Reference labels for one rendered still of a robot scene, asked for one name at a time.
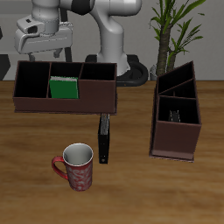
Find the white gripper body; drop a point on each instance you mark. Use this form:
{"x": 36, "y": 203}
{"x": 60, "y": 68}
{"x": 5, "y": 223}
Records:
{"x": 43, "y": 40}

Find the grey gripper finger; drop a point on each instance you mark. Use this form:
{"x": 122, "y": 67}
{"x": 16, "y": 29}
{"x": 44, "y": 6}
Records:
{"x": 31, "y": 57}
{"x": 58, "y": 52}

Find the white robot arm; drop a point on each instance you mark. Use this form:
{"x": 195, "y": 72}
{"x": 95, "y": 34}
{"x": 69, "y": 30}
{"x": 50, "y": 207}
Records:
{"x": 112, "y": 38}

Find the green book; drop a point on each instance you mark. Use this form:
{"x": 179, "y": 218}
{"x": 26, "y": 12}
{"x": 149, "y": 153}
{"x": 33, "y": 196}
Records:
{"x": 64, "y": 89}

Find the wide dark brown desk caddy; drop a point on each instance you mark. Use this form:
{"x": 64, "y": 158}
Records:
{"x": 96, "y": 97}

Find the black book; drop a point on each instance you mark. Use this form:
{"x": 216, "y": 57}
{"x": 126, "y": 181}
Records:
{"x": 103, "y": 143}

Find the dark grey striped book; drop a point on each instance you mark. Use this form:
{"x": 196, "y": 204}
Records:
{"x": 174, "y": 116}

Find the narrow dark brown desk caddy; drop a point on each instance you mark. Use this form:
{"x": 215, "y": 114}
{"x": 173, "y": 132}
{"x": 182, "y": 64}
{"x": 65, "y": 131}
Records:
{"x": 175, "y": 137}

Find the green pot plant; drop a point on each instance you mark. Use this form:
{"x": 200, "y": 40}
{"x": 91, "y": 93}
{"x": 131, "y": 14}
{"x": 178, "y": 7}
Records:
{"x": 163, "y": 43}

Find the red patterned mug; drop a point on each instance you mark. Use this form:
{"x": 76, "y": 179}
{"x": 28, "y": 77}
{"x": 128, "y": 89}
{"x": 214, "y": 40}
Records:
{"x": 79, "y": 175}

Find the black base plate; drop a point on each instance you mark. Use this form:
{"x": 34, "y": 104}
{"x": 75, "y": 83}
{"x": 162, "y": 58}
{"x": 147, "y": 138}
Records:
{"x": 140, "y": 78}

